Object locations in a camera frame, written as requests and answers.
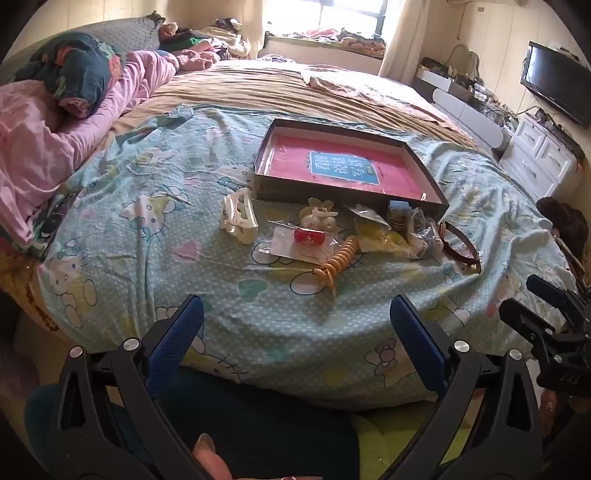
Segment grey and white cabinet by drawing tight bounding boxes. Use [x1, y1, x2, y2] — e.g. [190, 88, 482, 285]
[413, 69, 509, 153]

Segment clear earring bag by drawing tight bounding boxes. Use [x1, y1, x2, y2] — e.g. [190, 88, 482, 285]
[252, 220, 342, 266]

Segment pink quilt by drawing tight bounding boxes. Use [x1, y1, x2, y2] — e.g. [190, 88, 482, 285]
[0, 48, 181, 245]

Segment pink plush toy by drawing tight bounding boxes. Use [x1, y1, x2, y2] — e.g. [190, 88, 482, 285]
[178, 48, 222, 72]

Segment person's right hand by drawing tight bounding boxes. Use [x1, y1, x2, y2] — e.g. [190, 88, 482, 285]
[541, 390, 591, 439]

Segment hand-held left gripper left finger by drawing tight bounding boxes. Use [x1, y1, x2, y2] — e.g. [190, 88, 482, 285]
[44, 295, 206, 480]

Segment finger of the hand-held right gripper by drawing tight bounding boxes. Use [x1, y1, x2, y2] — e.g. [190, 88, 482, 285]
[526, 274, 583, 320]
[499, 298, 556, 345]

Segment person's dark blue pants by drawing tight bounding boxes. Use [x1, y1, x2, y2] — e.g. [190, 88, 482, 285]
[23, 364, 361, 480]

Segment cartoon cat printed bedsheet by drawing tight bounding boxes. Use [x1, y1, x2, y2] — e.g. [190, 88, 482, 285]
[37, 104, 578, 411]

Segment brown headband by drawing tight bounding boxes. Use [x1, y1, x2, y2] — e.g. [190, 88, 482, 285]
[438, 219, 482, 275]

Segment clear bag of dark beads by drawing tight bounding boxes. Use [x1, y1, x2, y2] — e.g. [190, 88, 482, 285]
[406, 208, 446, 259]

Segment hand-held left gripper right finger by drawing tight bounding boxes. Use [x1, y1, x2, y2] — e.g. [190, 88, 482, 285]
[389, 294, 543, 480]

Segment black flat television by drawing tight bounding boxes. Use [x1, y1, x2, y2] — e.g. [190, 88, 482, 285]
[520, 41, 591, 127]

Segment orange spiral hair tie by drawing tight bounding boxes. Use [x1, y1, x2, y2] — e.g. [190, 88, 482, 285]
[312, 235, 358, 296]

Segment grey quilted headboard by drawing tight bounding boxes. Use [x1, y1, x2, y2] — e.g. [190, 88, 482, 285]
[0, 14, 162, 84]

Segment cream flower hair clip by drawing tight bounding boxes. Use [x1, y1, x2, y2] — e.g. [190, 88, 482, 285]
[299, 198, 339, 232]

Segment person's left hand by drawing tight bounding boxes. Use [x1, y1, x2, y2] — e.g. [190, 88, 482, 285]
[191, 434, 232, 480]

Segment white drawer dresser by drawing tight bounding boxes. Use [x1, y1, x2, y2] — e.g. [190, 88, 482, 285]
[499, 113, 585, 201]

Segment dark brown fluffy object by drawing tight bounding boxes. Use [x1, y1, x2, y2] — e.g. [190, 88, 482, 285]
[538, 196, 589, 278]

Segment pile of clothes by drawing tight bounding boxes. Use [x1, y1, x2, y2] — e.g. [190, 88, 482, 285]
[157, 18, 252, 61]

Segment lime green cloth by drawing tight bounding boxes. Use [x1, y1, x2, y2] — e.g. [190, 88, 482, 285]
[351, 406, 462, 480]

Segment dark cardboard box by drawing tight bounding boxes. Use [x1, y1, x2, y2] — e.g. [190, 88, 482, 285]
[253, 119, 450, 222]

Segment pink patterned cloth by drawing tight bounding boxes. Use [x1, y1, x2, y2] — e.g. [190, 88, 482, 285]
[300, 65, 370, 95]

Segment gold ribbed jewelry packet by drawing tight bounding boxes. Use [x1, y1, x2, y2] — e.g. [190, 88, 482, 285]
[387, 200, 411, 232]

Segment cream curtain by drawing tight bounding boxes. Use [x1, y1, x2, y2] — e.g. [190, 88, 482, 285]
[379, 0, 432, 79]

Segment white hair claw clip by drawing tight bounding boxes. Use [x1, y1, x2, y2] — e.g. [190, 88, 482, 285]
[219, 188, 259, 244]

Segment yellow plastic packet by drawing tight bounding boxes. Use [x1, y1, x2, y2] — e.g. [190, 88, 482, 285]
[344, 204, 414, 254]

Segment clothes on window sill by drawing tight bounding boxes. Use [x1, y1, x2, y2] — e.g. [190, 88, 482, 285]
[277, 25, 389, 58]

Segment brown blanket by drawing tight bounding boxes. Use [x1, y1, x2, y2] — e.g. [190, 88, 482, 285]
[111, 60, 476, 148]

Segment dark blue floral pillow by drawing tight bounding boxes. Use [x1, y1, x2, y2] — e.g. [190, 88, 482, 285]
[18, 32, 127, 118]

